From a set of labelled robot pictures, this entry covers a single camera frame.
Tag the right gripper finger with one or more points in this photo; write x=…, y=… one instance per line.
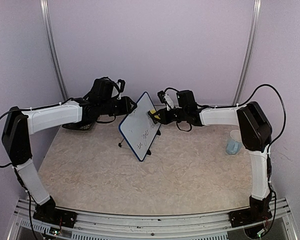
x=161, y=113
x=157, y=120

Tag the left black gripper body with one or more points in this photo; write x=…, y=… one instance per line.
x=121, y=109

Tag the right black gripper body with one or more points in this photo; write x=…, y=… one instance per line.
x=169, y=119

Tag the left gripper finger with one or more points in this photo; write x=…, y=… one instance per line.
x=130, y=103
x=131, y=112

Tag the yellow whiteboard eraser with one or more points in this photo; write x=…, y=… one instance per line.
x=153, y=114

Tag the blue framed whiteboard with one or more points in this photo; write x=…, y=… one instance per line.
x=133, y=127

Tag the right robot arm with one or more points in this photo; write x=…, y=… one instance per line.
x=256, y=136

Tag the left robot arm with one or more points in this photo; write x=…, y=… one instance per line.
x=104, y=98

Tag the whiteboard metal stand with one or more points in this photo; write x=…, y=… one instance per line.
x=139, y=145

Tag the black patterned square plate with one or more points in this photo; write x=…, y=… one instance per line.
x=78, y=126

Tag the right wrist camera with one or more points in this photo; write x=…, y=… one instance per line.
x=166, y=99

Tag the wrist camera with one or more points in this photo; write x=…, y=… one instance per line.
x=119, y=86
x=166, y=99

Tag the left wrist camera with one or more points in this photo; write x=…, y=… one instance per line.
x=119, y=86

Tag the front aluminium rail base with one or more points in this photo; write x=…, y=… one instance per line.
x=91, y=225

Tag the left aluminium frame post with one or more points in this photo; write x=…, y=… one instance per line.
x=52, y=48

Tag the aluminium frame post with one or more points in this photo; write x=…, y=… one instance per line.
x=249, y=50
x=52, y=48

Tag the right aluminium frame post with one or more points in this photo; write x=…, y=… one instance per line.
x=249, y=50

